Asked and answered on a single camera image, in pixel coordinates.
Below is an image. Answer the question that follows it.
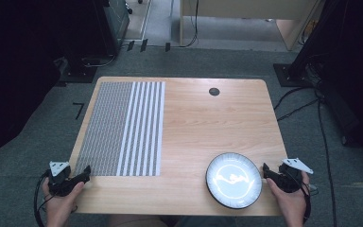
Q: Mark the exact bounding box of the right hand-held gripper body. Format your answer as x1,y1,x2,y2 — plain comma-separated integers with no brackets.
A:
276,157,315,194

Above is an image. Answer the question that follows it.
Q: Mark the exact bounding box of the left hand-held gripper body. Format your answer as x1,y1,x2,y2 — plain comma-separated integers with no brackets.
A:
47,161,80,197

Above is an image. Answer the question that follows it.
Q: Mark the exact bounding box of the white plate with dark rim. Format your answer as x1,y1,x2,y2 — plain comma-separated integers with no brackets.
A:
205,151,264,210

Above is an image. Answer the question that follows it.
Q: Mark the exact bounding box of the person's right hand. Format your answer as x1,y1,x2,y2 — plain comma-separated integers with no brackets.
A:
266,171,310,227

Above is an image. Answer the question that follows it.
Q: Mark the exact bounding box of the person's left hand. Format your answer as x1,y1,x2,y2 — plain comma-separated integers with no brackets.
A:
42,177,86,227

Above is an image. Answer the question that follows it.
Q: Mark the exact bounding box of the grey striped placemat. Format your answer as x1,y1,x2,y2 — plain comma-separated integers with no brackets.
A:
73,80,166,177

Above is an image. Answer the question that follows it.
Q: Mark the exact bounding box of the black stand base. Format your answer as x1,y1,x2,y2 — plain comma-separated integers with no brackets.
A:
272,62,317,88

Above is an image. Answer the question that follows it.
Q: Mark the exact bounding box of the dark green cabinet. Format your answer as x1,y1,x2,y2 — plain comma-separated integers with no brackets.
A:
102,0,130,57

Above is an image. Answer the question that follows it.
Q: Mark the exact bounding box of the light wooden desk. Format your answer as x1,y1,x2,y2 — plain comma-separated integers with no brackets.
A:
179,0,326,52

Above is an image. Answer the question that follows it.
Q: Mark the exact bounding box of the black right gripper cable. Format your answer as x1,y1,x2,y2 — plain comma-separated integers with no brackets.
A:
300,181,320,224

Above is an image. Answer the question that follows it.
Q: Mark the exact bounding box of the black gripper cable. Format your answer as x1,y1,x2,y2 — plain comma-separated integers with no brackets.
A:
300,181,320,224
33,169,57,227

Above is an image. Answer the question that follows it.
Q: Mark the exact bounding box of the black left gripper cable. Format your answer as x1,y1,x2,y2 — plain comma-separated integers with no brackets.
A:
33,169,57,227

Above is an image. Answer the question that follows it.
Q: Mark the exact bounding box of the long black floor cable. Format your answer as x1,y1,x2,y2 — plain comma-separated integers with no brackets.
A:
316,91,338,227

